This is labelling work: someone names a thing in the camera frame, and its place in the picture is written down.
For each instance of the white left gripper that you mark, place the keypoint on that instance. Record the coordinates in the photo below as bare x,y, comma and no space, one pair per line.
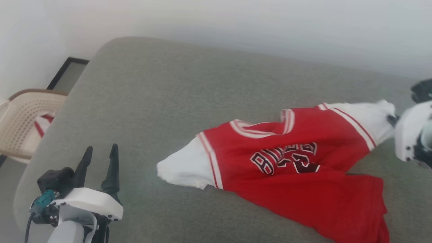
91,202

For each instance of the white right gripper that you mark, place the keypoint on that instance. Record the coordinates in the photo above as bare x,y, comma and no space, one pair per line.
410,135

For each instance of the red and white basketball jersey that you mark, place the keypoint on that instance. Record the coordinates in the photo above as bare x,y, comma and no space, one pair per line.
303,195

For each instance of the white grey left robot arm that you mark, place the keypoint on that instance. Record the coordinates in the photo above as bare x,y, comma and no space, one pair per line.
72,226

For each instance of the red white cloth in basket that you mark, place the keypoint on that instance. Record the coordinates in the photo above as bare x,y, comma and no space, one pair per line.
43,124

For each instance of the beige plastic laundry basket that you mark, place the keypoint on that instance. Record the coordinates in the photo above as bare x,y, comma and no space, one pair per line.
18,125

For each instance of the grey fabric sofa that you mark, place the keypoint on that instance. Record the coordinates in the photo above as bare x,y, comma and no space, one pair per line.
168,101

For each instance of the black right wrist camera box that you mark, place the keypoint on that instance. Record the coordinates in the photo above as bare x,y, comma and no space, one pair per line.
422,90

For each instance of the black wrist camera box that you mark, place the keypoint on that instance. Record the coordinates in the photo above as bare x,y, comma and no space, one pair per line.
55,179
422,90

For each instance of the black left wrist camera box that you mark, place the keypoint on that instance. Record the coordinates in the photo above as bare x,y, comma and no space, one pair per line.
55,179

